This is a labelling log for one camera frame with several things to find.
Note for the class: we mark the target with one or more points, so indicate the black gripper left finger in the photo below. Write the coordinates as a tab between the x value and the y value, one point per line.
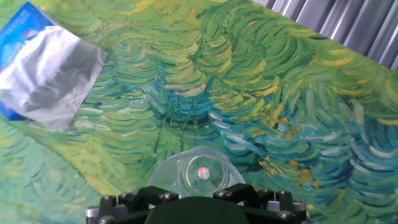
132	203

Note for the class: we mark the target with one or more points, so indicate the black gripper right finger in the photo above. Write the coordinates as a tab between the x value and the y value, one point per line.
264	202

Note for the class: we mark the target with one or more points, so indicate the green swirl painting tablecloth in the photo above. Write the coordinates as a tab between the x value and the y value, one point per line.
248	93

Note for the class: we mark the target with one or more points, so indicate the silver foil pouch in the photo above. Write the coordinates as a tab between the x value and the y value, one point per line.
49	77

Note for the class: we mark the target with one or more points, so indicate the ribbed grey metal panel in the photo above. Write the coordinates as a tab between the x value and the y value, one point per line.
351	21

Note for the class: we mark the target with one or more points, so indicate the blue printed package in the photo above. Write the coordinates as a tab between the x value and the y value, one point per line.
18	28

